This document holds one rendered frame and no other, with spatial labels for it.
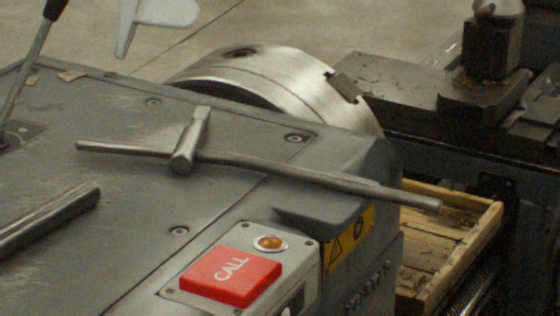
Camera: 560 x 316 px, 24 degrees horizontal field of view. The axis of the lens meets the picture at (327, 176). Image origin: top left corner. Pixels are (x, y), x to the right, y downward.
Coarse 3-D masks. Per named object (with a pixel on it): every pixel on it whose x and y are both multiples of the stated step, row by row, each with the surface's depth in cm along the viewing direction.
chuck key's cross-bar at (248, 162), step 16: (80, 144) 118; (96, 144) 118; (112, 144) 118; (128, 144) 118; (144, 144) 118; (208, 160) 118; (224, 160) 118; (240, 160) 117; (256, 160) 117; (288, 176) 116; (304, 176) 116; (320, 176) 115; (336, 176) 115; (352, 192) 115; (368, 192) 114; (384, 192) 113; (400, 192) 113; (432, 208) 112
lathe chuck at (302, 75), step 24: (240, 48) 150; (264, 48) 149; (288, 48) 150; (264, 72) 144; (288, 72) 145; (312, 72) 147; (312, 96) 143; (336, 96) 146; (360, 96) 149; (336, 120) 143; (360, 120) 146
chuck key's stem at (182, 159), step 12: (204, 108) 126; (192, 120) 124; (204, 120) 124; (192, 132) 120; (180, 144) 118; (192, 144) 118; (180, 156) 116; (192, 156) 117; (180, 168) 117; (192, 168) 117
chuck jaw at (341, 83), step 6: (342, 72) 153; (330, 78) 148; (336, 78) 150; (342, 78) 152; (348, 78) 153; (330, 84) 148; (336, 84) 148; (342, 84) 150; (348, 84) 152; (354, 84) 153; (336, 90) 148; (342, 90) 148; (348, 90) 149; (354, 90) 152; (360, 90) 153; (342, 96) 148; (348, 96) 148; (354, 96) 149; (348, 102) 148
